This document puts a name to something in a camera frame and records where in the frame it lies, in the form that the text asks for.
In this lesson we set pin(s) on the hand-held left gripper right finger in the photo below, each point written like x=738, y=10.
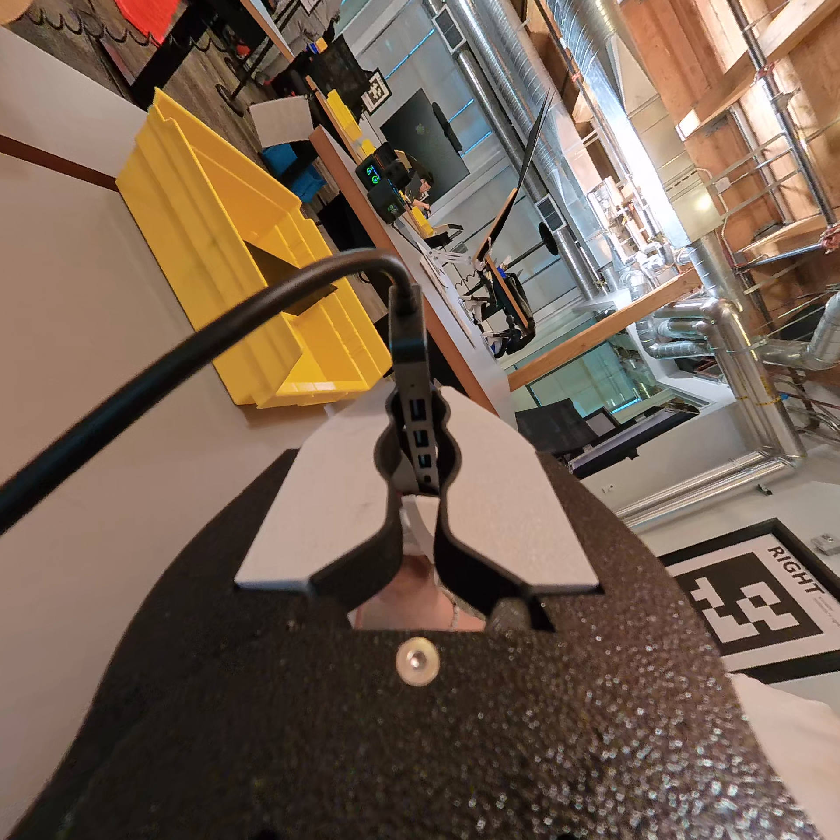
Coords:
x=518, y=518

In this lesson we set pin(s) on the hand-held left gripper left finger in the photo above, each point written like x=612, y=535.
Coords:
x=321, y=512

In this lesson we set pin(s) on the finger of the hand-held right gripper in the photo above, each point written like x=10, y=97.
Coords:
x=420, y=518

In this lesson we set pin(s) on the yellow plastic bin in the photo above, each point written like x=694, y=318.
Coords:
x=210, y=216

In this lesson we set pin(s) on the person's right hand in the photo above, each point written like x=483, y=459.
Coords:
x=407, y=597

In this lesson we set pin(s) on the black office chair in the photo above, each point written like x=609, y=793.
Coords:
x=558, y=426

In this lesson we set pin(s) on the wooden pillar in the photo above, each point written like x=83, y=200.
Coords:
x=604, y=328

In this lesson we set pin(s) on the small high table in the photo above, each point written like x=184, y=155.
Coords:
x=505, y=295

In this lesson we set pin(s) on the black bin divider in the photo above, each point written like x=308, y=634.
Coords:
x=289, y=279

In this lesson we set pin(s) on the black framed marker sign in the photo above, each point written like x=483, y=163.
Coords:
x=754, y=604

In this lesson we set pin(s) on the white vent grille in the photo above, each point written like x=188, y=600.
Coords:
x=550, y=214
x=449, y=29

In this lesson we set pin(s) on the black device green lights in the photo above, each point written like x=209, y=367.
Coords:
x=377, y=167
x=388, y=202

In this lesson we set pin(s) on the black tv monitor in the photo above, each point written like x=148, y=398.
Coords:
x=426, y=138

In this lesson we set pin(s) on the white foam board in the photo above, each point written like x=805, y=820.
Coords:
x=282, y=121

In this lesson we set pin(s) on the yellow storage tray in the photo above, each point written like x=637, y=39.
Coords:
x=344, y=115

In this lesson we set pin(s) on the small black white marker sign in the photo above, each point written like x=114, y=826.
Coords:
x=376, y=92

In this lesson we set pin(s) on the orange traffic cone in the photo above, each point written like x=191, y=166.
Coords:
x=148, y=16

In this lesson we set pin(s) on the silver round duct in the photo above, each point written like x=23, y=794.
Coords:
x=814, y=341
x=735, y=367

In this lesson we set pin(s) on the spiral metal duct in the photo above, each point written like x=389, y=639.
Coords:
x=512, y=131

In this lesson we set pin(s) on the rectangular metal duct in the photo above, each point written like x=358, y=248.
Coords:
x=656, y=144

